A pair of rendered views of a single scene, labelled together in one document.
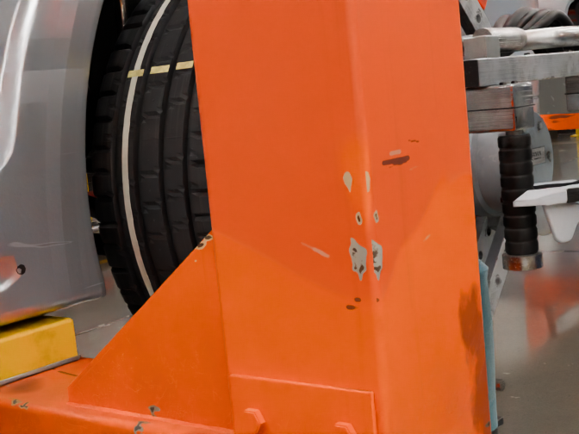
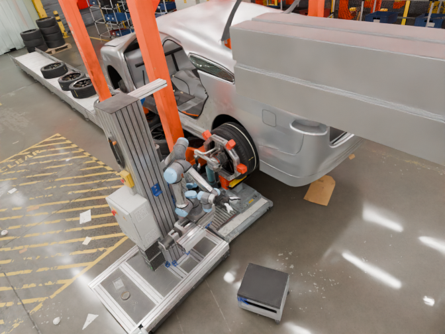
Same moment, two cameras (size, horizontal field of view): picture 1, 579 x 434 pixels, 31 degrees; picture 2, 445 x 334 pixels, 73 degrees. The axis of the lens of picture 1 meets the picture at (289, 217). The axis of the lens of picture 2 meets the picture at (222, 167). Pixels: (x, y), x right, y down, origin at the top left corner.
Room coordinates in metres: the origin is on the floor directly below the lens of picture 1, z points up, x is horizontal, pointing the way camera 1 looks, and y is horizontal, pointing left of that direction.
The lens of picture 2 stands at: (2.09, -2.88, 2.93)
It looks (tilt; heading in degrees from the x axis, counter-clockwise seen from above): 38 degrees down; 104
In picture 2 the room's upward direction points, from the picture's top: 9 degrees counter-clockwise
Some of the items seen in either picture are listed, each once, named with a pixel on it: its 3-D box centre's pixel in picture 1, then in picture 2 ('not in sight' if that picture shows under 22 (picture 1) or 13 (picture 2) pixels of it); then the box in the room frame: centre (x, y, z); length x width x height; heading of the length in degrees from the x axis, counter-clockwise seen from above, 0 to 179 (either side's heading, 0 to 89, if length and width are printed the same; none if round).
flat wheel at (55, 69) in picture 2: not in sight; (54, 69); (-4.10, 4.48, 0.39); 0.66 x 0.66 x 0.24
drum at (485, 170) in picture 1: (459, 163); (216, 161); (1.36, -0.23, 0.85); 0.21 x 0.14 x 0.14; 51
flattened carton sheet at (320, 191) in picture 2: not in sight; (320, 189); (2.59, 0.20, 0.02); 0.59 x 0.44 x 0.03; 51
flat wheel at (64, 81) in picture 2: not in sight; (73, 81); (-2.99, 3.60, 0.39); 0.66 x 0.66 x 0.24
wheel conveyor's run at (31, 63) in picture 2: not in sight; (54, 75); (-4.29, 4.62, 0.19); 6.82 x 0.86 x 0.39; 141
